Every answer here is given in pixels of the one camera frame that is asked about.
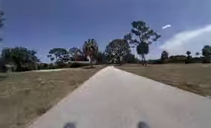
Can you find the pale concrete path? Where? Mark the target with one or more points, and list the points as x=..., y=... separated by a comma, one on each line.
x=116, y=100

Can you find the tall thin-crowned tree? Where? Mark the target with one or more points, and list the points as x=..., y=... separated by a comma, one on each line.
x=142, y=36

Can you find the dry grass field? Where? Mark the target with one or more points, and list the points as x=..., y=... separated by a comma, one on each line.
x=173, y=75
x=29, y=93

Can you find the robot's own part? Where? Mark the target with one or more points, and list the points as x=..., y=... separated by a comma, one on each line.
x=69, y=125
x=143, y=125

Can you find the row of trees and bushes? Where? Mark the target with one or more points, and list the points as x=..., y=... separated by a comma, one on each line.
x=189, y=57

